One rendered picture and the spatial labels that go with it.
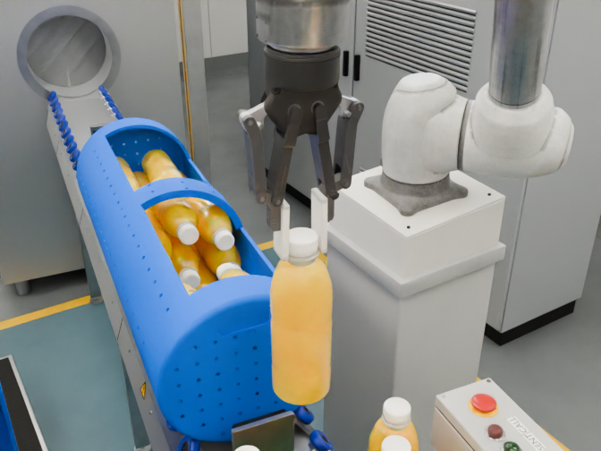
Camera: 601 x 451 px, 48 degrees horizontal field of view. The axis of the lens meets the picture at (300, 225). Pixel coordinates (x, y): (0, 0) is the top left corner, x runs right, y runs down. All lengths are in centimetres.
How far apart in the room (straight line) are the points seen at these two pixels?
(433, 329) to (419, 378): 14
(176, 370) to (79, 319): 217
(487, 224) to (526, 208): 106
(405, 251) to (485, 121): 31
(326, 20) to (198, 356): 59
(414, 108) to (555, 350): 181
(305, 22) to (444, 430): 67
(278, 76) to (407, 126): 83
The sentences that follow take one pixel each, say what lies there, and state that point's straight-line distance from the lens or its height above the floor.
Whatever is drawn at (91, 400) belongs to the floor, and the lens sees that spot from 278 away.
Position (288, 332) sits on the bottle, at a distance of 80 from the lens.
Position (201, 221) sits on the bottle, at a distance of 142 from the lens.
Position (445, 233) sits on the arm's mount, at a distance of 154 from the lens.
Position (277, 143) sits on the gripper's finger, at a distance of 71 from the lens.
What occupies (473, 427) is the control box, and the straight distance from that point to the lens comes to 104.
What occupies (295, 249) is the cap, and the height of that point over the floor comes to 143.
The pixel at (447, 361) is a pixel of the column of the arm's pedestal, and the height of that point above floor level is 70.
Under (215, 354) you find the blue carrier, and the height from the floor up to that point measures 114.
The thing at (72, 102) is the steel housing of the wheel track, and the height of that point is 93.
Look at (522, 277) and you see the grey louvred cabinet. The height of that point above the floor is 33.
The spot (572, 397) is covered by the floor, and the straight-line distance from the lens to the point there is 287.
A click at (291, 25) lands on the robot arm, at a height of 168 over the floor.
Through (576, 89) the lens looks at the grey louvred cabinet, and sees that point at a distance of 265.
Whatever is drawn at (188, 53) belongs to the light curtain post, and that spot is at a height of 124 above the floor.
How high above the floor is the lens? 181
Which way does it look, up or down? 28 degrees down
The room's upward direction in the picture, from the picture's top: straight up
